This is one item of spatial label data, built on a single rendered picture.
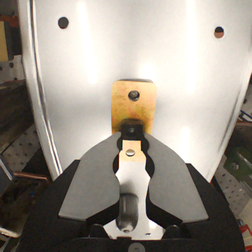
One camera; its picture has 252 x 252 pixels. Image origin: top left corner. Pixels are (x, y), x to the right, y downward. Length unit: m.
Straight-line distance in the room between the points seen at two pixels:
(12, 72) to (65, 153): 0.43
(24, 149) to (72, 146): 0.53
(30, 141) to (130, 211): 0.52
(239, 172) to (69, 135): 0.21
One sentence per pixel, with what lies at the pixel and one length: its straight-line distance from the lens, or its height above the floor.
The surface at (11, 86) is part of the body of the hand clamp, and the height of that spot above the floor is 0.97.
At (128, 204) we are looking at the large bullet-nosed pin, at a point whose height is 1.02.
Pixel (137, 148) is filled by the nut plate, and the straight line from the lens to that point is 0.15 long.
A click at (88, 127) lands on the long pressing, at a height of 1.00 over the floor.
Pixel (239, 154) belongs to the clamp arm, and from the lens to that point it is 0.22.
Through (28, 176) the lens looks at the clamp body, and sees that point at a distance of 0.33.
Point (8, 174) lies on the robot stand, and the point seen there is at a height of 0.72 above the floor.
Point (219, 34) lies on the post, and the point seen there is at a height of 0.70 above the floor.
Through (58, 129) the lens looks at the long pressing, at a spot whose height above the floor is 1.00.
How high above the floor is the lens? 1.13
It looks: 62 degrees down
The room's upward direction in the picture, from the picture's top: 177 degrees counter-clockwise
